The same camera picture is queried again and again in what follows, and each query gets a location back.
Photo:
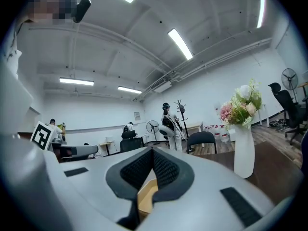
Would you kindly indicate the white vase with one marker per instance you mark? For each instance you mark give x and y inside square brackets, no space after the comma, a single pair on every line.
[244,153]

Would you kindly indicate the small wooden desk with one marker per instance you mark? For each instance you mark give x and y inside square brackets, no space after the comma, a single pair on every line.
[108,144]

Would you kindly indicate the black white swivel chair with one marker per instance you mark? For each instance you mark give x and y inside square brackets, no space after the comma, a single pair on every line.
[166,130]

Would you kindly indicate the black coat rack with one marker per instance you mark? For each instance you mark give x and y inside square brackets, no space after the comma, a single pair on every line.
[184,126]

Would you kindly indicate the wall notice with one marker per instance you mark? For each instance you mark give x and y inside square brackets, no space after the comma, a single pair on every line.
[137,116]

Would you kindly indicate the beige tray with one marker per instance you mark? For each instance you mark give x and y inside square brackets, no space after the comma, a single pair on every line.
[145,198]

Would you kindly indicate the pink white flower bouquet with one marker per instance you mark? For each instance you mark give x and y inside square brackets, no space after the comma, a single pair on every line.
[243,107]

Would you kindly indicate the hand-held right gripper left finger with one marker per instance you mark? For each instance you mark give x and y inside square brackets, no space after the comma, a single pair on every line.
[96,182]

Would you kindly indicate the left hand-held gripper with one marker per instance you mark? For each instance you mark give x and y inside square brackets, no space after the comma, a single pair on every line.
[42,136]

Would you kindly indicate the black office chair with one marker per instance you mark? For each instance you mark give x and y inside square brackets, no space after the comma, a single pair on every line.
[286,105]
[131,144]

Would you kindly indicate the cluster of clear water jugs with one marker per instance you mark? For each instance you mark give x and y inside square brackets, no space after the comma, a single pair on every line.
[216,131]

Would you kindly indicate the light wooden desk white legs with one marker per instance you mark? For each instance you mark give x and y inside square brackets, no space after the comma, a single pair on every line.
[195,124]

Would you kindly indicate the black folding chair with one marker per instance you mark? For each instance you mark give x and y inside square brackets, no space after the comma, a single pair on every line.
[201,138]

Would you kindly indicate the black floor fan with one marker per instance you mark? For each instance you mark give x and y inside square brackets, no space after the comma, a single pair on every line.
[152,127]
[290,78]

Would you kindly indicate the black head-worn camera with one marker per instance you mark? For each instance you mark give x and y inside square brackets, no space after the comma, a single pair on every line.
[81,9]

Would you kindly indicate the grey hat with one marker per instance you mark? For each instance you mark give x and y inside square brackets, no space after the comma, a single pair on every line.
[182,108]

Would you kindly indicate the ceiling air conditioner unit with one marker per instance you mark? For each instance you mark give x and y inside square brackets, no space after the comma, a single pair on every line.
[161,85]

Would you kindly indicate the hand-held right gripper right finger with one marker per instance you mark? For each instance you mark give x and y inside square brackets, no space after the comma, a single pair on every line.
[204,189]

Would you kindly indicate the wooden desk black legs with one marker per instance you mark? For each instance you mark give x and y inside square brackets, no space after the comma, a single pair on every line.
[303,84]

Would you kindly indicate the person's torso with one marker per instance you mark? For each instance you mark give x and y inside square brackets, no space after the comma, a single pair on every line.
[14,100]

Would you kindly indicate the person's head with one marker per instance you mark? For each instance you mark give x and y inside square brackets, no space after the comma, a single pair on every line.
[50,1]

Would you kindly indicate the white box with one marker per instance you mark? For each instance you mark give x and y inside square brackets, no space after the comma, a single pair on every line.
[109,139]

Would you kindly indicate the white table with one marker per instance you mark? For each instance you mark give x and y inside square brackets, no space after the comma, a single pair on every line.
[263,114]

